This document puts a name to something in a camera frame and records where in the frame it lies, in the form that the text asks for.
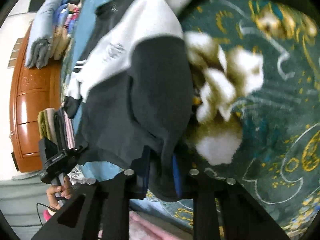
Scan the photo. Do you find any black and white fleece jacket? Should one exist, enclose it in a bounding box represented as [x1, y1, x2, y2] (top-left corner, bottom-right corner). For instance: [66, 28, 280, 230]
[63, 0, 320, 202]

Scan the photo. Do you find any person left hand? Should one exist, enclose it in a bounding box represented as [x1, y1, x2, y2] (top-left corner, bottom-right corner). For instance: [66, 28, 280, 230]
[46, 176, 73, 210]

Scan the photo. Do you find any pink folded garment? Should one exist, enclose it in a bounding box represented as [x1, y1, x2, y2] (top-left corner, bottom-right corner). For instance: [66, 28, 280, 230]
[63, 111, 75, 149]

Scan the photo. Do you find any dark grey folded garment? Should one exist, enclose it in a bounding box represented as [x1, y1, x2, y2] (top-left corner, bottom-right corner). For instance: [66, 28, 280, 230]
[54, 108, 68, 151]

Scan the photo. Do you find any olive green folded sweater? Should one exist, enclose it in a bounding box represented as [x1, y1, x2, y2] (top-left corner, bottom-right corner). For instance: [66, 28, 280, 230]
[37, 111, 50, 139]

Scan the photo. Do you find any beige folded sweater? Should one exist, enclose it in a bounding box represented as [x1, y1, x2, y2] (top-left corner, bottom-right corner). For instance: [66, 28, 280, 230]
[44, 108, 57, 144]

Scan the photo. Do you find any wooden headboard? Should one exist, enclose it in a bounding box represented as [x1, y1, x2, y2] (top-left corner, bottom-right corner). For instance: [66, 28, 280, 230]
[9, 30, 62, 172]

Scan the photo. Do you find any grey folded quilt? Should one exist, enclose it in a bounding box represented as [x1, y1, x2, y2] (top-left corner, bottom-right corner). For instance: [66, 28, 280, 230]
[24, 0, 62, 69]

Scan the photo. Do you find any floral folded quilt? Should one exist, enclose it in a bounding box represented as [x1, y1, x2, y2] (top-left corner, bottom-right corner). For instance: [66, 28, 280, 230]
[49, 3, 81, 60]

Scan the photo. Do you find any teal floral bed blanket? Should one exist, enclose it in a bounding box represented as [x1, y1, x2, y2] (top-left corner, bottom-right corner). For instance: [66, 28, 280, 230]
[63, 0, 319, 239]

